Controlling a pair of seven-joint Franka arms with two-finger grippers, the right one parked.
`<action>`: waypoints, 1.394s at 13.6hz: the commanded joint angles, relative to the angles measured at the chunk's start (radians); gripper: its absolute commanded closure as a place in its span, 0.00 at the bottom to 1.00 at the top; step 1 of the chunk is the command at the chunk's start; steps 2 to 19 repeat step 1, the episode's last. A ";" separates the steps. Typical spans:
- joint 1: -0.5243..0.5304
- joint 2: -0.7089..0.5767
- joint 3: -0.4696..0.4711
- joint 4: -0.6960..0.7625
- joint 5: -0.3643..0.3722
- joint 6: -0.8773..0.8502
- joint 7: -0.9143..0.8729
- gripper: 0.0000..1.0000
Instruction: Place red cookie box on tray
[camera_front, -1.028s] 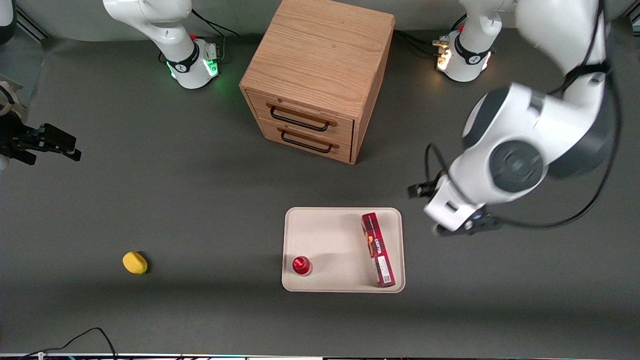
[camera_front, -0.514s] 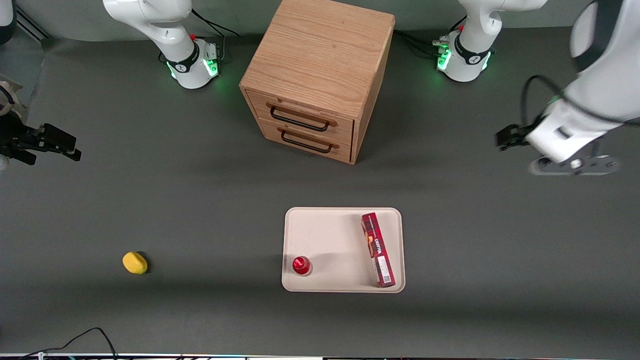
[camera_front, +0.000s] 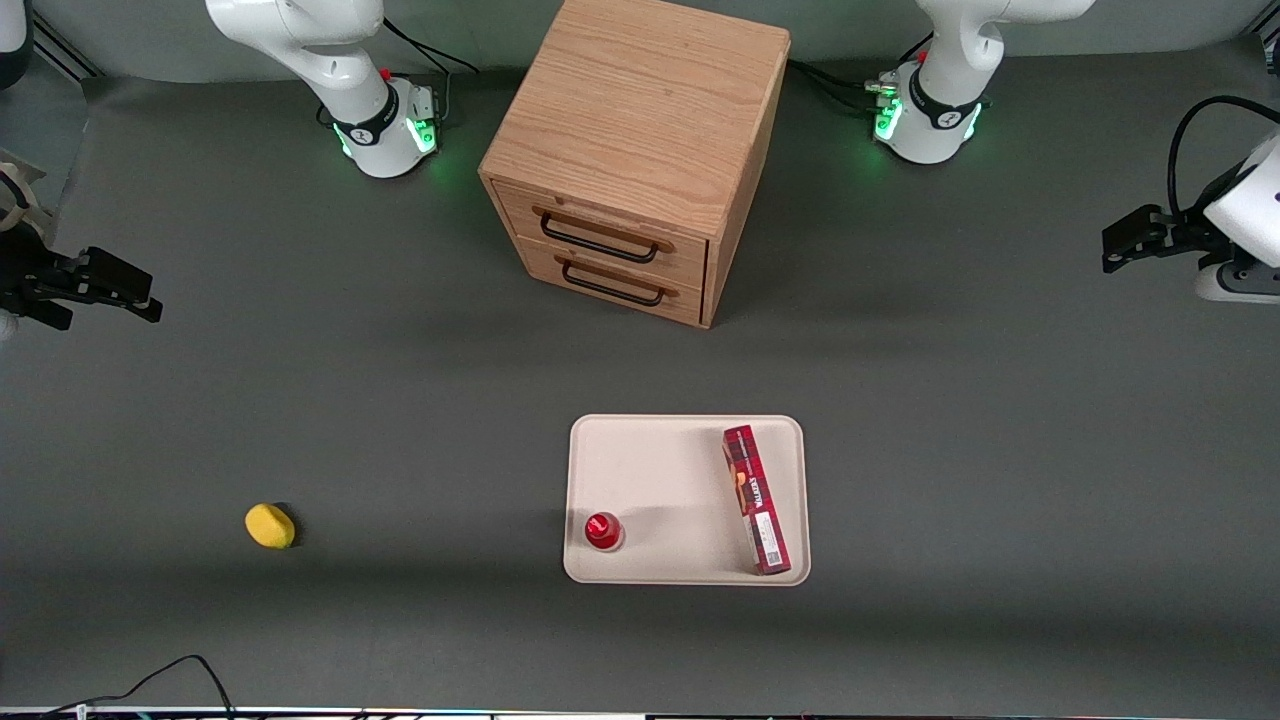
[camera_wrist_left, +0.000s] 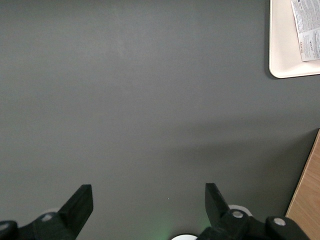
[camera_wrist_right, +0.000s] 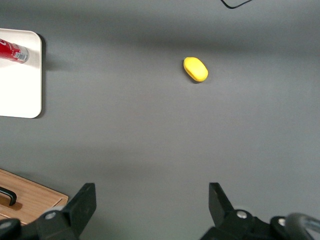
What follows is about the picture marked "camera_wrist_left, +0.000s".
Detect red cookie box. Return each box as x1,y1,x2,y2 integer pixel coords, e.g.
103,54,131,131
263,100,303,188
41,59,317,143
290,0,320,63

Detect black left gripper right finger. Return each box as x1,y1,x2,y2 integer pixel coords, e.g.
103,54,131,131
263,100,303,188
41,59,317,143
197,182,311,240

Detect wooden drawer cabinet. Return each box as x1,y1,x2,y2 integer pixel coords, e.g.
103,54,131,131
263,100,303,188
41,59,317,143
285,127,320,240

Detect cream plastic tray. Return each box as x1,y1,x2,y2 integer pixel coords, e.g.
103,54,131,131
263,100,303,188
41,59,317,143
268,0,320,80

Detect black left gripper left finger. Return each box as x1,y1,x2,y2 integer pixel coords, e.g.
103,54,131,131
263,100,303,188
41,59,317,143
19,184,94,240

